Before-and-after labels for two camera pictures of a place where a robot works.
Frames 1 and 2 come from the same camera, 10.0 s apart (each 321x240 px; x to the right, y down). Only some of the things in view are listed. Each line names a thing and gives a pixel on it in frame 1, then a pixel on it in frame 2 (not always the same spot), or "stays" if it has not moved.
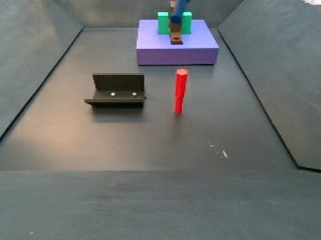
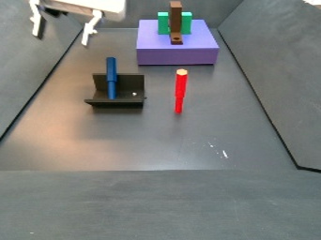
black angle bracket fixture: x=117 y=90 stays
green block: x=163 y=22 stays
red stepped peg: x=180 y=89 stays
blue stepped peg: x=178 y=9 to x=111 y=79
